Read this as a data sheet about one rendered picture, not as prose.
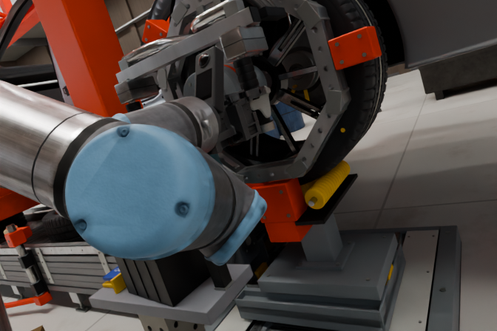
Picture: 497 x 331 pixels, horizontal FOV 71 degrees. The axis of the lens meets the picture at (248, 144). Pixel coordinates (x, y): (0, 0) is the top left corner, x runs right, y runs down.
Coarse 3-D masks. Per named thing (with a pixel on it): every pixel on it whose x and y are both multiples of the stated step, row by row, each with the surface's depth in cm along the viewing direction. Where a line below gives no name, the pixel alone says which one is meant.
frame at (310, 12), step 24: (192, 0) 92; (288, 0) 79; (312, 24) 78; (312, 48) 80; (168, 72) 104; (336, 72) 79; (168, 96) 107; (336, 96) 80; (336, 120) 83; (312, 144) 91; (240, 168) 105; (264, 168) 96; (288, 168) 92
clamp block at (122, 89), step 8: (128, 80) 83; (136, 80) 85; (144, 80) 87; (152, 80) 89; (120, 88) 84; (128, 88) 83; (136, 88) 84; (144, 88) 86; (152, 88) 89; (120, 96) 85; (128, 96) 84; (136, 96) 84; (144, 96) 86
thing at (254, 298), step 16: (272, 256) 143; (400, 256) 119; (256, 272) 133; (400, 272) 115; (256, 288) 124; (384, 288) 102; (240, 304) 120; (256, 304) 117; (272, 304) 113; (288, 304) 109; (304, 304) 106; (320, 304) 107; (336, 304) 105; (352, 304) 103; (368, 304) 100; (384, 304) 97; (272, 320) 115; (288, 320) 111; (304, 320) 108; (320, 320) 104; (336, 320) 101; (352, 320) 98; (368, 320) 96; (384, 320) 94
